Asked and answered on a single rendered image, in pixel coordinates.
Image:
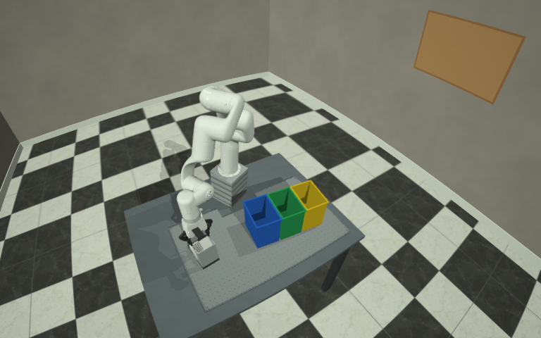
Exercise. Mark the green open bin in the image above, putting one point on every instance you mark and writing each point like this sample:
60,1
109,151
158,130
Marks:
290,210

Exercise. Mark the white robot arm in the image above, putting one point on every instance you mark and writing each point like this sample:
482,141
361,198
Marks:
231,121

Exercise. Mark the yellow bin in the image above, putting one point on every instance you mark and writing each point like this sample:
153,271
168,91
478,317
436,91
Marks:
313,201

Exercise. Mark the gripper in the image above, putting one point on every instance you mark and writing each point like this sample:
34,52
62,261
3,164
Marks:
202,224

